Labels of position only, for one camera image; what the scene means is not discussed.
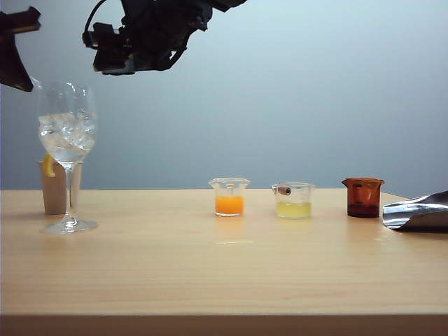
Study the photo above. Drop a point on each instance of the stainless steel scoop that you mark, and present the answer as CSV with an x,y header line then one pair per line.
x,y
420,213

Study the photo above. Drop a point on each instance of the beige paper cup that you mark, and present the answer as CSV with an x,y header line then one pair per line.
x,y
52,196

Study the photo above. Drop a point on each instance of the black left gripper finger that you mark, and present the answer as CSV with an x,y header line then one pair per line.
x,y
12,66

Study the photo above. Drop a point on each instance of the lemon slice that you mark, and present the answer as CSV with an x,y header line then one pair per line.
x,y
49,168

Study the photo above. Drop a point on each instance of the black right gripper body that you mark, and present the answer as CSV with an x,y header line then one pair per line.
x,y
147,45

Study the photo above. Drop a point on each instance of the amber glass measuring cup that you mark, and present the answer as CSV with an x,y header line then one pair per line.
x,y
364,199

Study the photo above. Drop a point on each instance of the wine glass with ice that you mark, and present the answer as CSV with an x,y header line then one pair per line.
x,y
66,140

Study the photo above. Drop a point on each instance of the measuring cup with orange juice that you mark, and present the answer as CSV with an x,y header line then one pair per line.
x,y
229,204

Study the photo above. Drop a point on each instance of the measuring cup with yellow liquid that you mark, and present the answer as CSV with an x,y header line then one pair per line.
x,y
294,209

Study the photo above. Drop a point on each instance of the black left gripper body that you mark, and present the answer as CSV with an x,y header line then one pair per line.
x,y
17,22

